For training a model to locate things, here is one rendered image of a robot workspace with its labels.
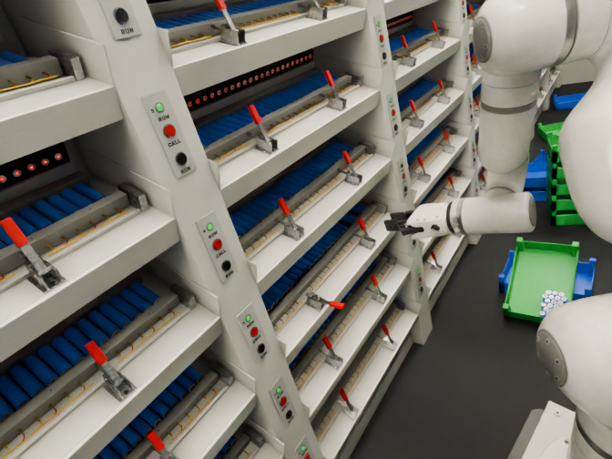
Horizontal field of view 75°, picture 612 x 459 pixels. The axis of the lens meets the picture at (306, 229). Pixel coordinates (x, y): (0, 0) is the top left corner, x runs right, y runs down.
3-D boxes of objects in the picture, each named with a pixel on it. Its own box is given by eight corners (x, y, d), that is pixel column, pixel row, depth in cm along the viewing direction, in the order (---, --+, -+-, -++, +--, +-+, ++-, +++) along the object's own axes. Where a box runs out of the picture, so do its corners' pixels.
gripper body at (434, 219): (455, 242, 90) (410, 243, 97) (469, 220, 96) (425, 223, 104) (447, 213, 87) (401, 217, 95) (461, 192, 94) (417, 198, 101)
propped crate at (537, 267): (569, 328, 137) (568, 320, 131) (504, 316, 149) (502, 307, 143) (579, 252, 148) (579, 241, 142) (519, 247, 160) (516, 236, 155)
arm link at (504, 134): (494, 70, 78) (484, 194, 98) (474, 107, 69) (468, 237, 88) (546, 69, 74) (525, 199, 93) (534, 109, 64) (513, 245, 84)
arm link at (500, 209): (468, 188, 91) (457, 213, 86) (533, 180, 82) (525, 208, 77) (478, 217, 95) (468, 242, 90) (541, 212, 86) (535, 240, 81)
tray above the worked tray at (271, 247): (389, 171, 117) (398, 127, 108) (257, 300, 78) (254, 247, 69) (330, 150, 126) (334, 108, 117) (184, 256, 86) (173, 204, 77)
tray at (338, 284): (399, 229, 126) (405, 204, 120) (284, 370, 86) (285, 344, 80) (343, 206, 134) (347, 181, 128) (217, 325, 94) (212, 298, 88)
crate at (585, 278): (595, 275, 155) (596, 258, 152) (589, 308, 142) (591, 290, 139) (510, 264, 174) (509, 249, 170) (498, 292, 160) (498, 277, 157)
